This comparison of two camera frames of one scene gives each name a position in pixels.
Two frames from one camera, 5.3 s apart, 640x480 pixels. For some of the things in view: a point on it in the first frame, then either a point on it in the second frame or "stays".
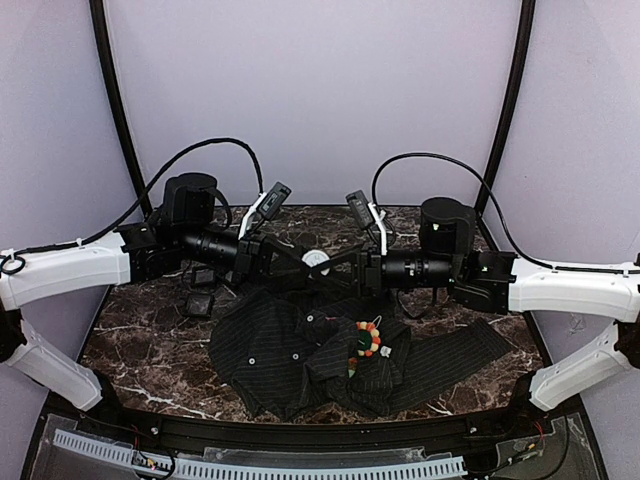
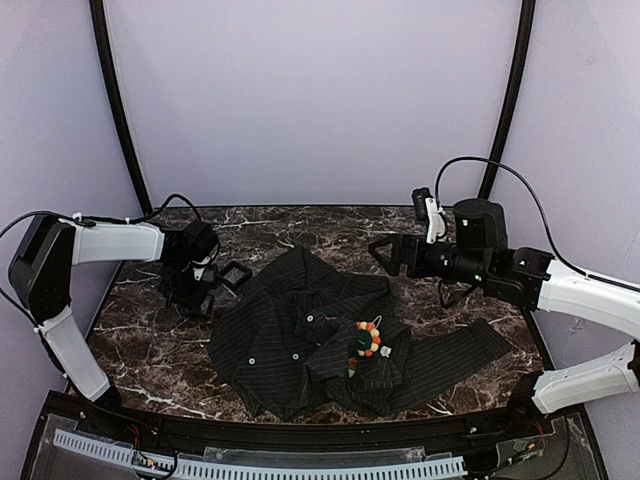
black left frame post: x=108 y=58 stays
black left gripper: x=253 y=254 → x=211 y=278
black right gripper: x=371 y=265 → x=406 y=255
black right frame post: x=513 y=103 stays
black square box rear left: x=204 y=276 stays
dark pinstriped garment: x=339 y=349 stays
